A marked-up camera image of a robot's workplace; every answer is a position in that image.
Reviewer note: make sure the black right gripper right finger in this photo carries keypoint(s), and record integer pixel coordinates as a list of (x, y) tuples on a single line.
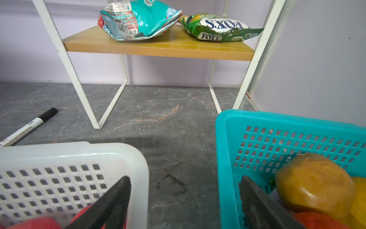
[(261, 211)]

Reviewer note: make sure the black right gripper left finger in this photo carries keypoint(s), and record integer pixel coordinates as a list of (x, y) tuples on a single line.
[(110, 211)]

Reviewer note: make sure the teal snack bag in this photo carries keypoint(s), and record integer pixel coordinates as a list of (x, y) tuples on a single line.
[(137, 20)]

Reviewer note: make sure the green Fox's candy bag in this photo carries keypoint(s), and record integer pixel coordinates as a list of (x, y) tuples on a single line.
[(215, 28)]

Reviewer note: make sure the red apple middle left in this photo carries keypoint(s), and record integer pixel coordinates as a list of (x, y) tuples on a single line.
[(84, 210)]

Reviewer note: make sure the red apple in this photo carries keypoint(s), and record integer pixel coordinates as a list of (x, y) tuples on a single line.
[(38, 223), (84, 210)]

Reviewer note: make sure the red tomato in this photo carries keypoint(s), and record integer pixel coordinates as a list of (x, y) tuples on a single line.
[(313, 220)]

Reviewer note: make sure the yellow-brown potato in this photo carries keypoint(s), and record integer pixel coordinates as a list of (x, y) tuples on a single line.
[(314, 183)]

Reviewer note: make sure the white plastic basket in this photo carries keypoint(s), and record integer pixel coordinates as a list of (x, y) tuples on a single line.
[(59, 180)]

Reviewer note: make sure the teal plastic basket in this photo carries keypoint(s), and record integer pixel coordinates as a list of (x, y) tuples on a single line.
[(258, 144)]

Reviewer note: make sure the yellow lemon in teal basket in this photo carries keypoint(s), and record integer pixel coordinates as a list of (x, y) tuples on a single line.
[(357, 217)]

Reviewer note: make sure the black and white marker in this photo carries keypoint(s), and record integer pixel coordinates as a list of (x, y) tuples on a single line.
[(25, 130)]

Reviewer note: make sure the white and wood shelf rack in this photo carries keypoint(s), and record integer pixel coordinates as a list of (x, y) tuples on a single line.
[(174, 43)]

